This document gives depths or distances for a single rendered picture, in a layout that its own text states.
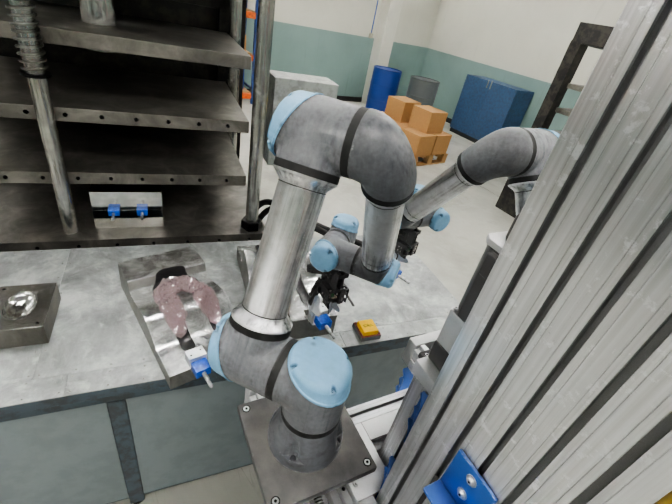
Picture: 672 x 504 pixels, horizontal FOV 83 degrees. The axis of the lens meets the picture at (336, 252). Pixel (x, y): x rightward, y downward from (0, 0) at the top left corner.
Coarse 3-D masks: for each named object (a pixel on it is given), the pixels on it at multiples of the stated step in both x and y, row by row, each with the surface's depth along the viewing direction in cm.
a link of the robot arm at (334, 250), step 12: (324, 240) 94; (336, 240) 95; (348, 240) 100; (312, 252) 93; (324, 252) 92; (336, 252) 93; (348, 252) 93; (312, 264) 95; (324, 264) 93; (336, 264) 94; (348, 264) 93
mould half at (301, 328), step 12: (240, 252) 157; (252, 252) 145; (240, 264) 154; (252, 264) 141; (312, 276) 147; (300, 300) 135; (288, 312) 128; (300, 312) 129; (300, 324) 127; (300, 336) 131; (312, 336) 133
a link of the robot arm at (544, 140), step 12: (528, 132) 87; (540, 132) 90; (552, 132) 92; (540, 144) 88; (552, 144) 90; (540, 156) 88; (528, 168) 89; (540, 168) 90; (516, 180) 93; (528, 180) 91; (516, 192) 96; (528, 192) 93; (516, 204) 96
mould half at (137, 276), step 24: (120, 264) 130; (144, 264) 132; (168, 264) 134; (192, 264) 137; (144, 288) 128; (216, 288) 131; (144, 312) 116; (192, 312) 120; (168, 336) 114; (192, 336) 117; (168, 360) 108; (168, 384) 107
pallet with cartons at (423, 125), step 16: (400, 96) 599; (384, 112) 621; (400, 112) 576; (416, 112) 559; (432, 112) 539; (416, 128) 565; (432, 128) 555; (416, 144) 542; (432, 144) 560; (448, 144) 584; (416, 160) 554; (432, 160) 593
